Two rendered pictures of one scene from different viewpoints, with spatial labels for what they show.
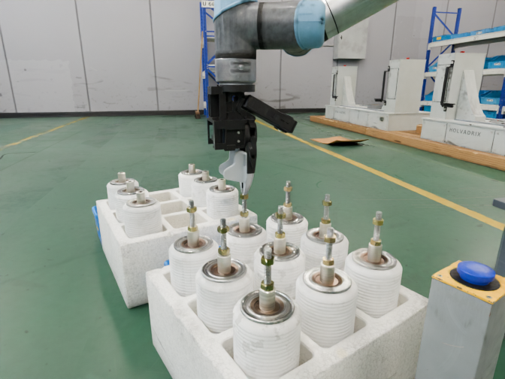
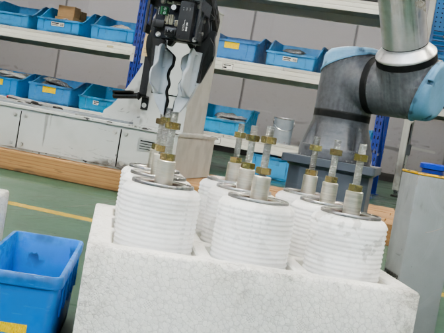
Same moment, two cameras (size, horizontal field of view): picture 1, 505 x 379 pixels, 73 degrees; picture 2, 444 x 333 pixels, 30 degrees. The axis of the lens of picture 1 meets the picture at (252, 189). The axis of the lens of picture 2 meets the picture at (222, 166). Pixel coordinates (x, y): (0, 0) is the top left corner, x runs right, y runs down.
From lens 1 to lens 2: 1.00 m
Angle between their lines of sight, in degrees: 63
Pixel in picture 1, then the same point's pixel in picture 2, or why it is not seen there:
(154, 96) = not seen: outside the picture
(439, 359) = (422, 250)
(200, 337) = (293, 273)
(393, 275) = not seen: hidden behind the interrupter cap
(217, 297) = (288, 224)
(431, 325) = (417, 221)
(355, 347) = not seen: hidden behind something
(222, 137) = (194, 25)
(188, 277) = (189, 229)
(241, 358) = (357, 269)
